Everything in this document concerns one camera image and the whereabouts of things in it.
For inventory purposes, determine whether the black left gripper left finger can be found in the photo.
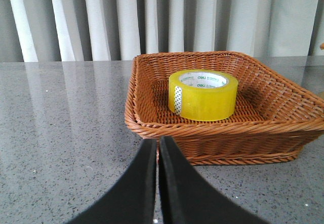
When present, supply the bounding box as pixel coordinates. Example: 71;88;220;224
69;139;157;223

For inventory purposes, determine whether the white pleated curtain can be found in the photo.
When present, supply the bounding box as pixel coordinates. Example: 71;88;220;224
1;0;323;62

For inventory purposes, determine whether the brown wicker basket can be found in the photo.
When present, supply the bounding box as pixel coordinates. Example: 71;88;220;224
125;51;323;165

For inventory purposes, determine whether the yellow tape roll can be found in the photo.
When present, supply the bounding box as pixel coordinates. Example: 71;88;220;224
168;69;238;121

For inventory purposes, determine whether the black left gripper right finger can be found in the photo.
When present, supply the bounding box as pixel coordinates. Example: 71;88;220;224
159;136;265;223

